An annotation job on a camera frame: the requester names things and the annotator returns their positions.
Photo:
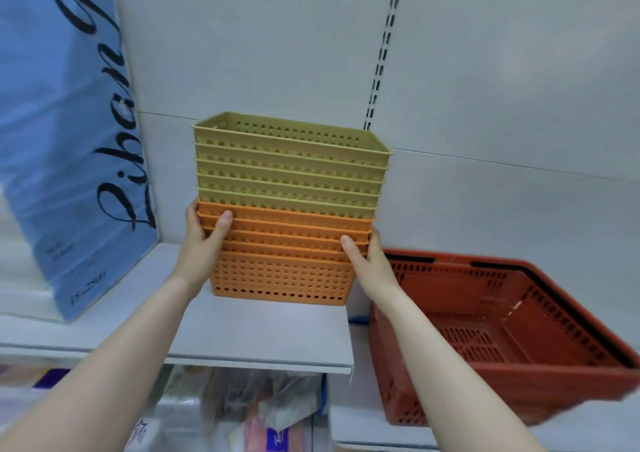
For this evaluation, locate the person's right hand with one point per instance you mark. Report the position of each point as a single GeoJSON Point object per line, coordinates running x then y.
{"type": "Point", "coordinates": [375, 276]}

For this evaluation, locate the person's left hand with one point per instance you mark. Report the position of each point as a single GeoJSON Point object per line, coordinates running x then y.
{"type": "Point", "coordinates": [197, 256]}

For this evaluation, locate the person's left thumb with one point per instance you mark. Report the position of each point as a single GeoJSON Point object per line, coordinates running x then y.
{"type": "Point", "coordinates": [221, 229]}

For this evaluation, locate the person's right thumb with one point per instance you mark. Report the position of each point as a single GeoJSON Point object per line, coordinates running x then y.
{"type": "Point", "coordinates": [352, 251]}

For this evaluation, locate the stack of orange plastic baskets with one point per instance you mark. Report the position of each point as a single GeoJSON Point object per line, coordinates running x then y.
{"type": "Point", "coordinates": [285, 266]}

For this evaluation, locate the person's right forearm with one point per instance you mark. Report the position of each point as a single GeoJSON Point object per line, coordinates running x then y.
{"type": "Point", "coordinates": [445, 381]}

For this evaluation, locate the person's left forearm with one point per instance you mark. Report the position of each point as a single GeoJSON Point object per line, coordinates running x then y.
{"type": "Point", "coordinates": [100, 371]}

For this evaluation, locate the blue shelf price tag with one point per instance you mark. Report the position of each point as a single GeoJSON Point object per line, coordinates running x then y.
{"type": "Point", "coordinates": [358, 320]}

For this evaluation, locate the stack of olive plastic baskets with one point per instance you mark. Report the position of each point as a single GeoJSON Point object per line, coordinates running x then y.
{"type": "Point", "coordinates": [290, 166]}

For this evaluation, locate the white shelf board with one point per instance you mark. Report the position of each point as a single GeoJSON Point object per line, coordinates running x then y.
{"type": "Point", "coordinates": [250, 326]}
{"type": "Point", "coordinates": [360, 416]}

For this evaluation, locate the blue paper bag black script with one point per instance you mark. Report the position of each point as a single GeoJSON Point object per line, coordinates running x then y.
{"type": "Point", "coordinates": [60, 141]}

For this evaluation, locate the pile of plastic-wrapped goods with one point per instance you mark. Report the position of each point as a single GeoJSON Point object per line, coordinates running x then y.
{"type": "Point", "coordinates": [240, 411]}

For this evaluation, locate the red plastic shopping basket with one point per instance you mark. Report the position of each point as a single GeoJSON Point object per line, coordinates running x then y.
{"type": "Point", "coordinates": [500, 361]}

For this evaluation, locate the slotted shelf upright strip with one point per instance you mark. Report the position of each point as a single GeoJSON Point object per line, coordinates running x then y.
{"type": "Point", "coordinates": [384, 46]}

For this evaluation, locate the purple packet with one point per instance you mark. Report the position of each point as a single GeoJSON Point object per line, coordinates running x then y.
{"type": "Point", "coordinates": [50, 378]}

